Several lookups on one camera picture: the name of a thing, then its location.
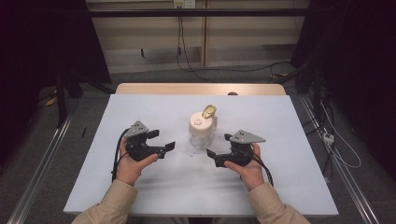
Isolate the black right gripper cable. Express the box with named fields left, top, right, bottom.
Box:
left=251, top=153, right=275, bottom=188

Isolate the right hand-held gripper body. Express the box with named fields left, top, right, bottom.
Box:
left=214, top=129, right=267, bottom=168

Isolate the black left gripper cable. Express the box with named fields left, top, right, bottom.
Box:
left=110, top=127, right=131, bottom=183

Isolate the person's left hand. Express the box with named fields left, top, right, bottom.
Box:
left=115, top=137, right=160, bottom=188

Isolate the beige wooden cabinet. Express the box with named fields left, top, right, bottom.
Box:
left=85, top=0, right=311, bottom=75

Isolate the white wall socket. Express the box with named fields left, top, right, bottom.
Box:
left=173, top=0, right=197, bottom=9

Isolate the white floor cable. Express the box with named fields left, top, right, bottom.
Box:
left=319, top=102, right=362, bottom=169

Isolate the black hanging power cable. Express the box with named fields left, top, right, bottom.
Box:
left=175, top=7, right=292, bottom=82

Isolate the metal floor rail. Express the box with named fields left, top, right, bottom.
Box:
left=7, top=114, right=73, bottom=224
left=299, top=92, right=380, bottom=224

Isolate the white table mat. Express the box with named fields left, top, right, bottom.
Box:
left=63, top=93, right=340, bottom=217

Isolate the person's right hand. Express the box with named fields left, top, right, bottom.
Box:
left=223, top=143, right=266, bottom=192

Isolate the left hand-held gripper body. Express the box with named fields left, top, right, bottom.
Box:
left=124, top=120, right=166, bottom=162

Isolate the black metal stand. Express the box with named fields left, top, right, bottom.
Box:
left=55, top=72, right=84, bottom=129

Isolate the black horizontal metal bar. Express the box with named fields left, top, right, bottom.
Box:
left=88, top=7, right=310, bottom=19

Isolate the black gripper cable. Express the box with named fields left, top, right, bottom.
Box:
left=110, top=127, right=131, bottom=183
left=251, top=153, right=275, bottom=188

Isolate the glass oil pot cream lid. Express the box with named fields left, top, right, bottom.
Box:
left=188, top=104, right=219, bottom=150

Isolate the black curtain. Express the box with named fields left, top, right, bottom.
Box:
left=0, top=0, right=112, bottom=162
left=290, top=0, right=396, bottom=180

